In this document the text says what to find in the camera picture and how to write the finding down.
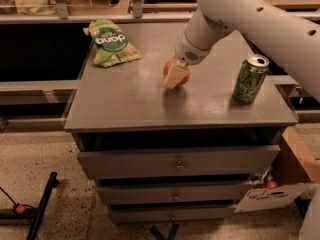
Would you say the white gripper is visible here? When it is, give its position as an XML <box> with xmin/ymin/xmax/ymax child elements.
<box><xmin>162</xmin><ymin>28</ymin><xmax>212</xmax><ymax>90</ymax></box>

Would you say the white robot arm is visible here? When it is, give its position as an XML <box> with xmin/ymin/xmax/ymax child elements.
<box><xmin>163</xmin><ymin>0</ymin><xmax>320</xmax><ymax>101</ymax></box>

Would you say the green rice chip bag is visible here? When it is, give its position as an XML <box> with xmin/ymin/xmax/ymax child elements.
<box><xmin>83</xmin><ymin>19</ymin><xmax>142</xmax><ymax>68</ymax></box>

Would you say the green soda can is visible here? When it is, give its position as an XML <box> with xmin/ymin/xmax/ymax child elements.
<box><xmin>233</xmin><ymin>54</ymin><xmax>269</xmax><ymax>103</ymax></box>

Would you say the grey drawer cabinet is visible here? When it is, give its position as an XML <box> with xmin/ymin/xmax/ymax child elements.
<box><xmin>65</xmin><ymin>23</ymin><xmax>297</xmax><ymax>211</ymax></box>

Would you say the top grey drawer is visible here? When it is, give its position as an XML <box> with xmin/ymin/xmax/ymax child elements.
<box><xmin>77</xmin><ymin>145</ymin><xmax>280</xmax><ymax>179</ymax></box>

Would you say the grey drawer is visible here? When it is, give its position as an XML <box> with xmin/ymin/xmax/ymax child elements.
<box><xmin>77</xmin><ymin>145</ymin><xmax>280</xmax><ymax>179</ymax></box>
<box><xmin>108</xmin><ymin>204</ymin><xmax>236</xmax><ymax>224</ymax></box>
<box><xmin>97</xmin><ymin>181</ymin><xmax>249</xmax><ymax>205</ymax></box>

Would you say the middle grey drawer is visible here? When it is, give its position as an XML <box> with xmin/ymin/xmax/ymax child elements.
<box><xmin>97</xmin><ymin>181</ymin><xmax>249</xmax><ymax>205</ymax></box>

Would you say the bottom grey drawer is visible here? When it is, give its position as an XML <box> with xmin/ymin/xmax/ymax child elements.
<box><xmin>108</xmin><ymin>204</ymin><xmax>236</xmax><ymax>224</ymax></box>

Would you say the cardboard box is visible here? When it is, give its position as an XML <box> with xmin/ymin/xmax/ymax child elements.
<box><xmin>235</xmin><ymin>127</ymin><xmax>320</xmax><ymax>213</ymax></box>

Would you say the black stand leg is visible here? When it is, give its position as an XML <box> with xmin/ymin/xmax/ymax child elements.
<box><xmin>26</xmin><ymin>172</ymin><xmax>59</xmax><ymax>240</ymax></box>

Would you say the metal frame railing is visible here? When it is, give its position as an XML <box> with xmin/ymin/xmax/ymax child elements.
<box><xmin>0</xmin><ymin>0</ymin><xmax>320</xmax><ymax>24</ymax></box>

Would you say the orange clamp with cable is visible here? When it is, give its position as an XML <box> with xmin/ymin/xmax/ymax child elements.
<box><xmin>0</xmin><ymin>187</ymin><xmax>35</xmax><ymax>218</ymax></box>

